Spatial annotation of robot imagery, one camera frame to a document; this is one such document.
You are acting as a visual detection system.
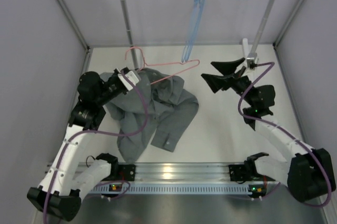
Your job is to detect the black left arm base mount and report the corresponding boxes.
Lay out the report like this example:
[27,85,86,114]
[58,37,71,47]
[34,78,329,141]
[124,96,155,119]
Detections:
[116,164,136,181]

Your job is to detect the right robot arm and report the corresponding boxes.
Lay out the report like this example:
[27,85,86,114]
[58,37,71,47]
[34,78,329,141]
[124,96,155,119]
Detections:
[201,58,336,208]

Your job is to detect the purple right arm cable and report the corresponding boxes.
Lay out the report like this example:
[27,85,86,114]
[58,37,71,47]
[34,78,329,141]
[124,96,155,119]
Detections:
[237,62,333,208]

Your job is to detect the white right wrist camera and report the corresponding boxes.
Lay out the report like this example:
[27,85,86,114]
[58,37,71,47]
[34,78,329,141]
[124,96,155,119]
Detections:
[244,52,259,70]

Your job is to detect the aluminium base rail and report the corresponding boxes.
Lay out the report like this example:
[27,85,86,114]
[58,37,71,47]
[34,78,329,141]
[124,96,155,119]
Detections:
[43,162,329,182]

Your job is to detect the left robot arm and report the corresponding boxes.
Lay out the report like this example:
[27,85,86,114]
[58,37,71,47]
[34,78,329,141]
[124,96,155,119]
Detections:
[27,67,145,223]

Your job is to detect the grey button-up shirt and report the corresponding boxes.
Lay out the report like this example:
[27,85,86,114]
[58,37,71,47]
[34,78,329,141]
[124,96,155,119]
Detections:
[106,68,199,164]

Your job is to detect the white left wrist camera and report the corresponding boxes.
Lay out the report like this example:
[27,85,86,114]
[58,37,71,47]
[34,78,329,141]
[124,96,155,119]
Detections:
[117,69,141,91]

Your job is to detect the perforated grey cable duct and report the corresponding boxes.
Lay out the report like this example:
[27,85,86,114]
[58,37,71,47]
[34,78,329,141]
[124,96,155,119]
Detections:
[90,183,266,197]

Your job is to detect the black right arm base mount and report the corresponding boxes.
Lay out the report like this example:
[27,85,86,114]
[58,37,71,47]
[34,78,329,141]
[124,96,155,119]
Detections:
[228,164,250,184]

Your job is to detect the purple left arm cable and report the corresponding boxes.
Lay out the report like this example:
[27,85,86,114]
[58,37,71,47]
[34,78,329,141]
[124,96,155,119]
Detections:
[43,70,150,224]

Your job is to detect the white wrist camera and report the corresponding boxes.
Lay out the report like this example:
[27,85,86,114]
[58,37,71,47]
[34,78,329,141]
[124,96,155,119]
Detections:
[117,69,141,91]
[244,52,259,70]

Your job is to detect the pink wire hanger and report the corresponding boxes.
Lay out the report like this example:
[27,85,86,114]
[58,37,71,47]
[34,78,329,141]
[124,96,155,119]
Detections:
[124,46,200,85]

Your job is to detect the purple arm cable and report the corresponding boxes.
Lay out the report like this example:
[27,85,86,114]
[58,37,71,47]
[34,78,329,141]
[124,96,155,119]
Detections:
[43,70,150,224]
[237,62,333,208]

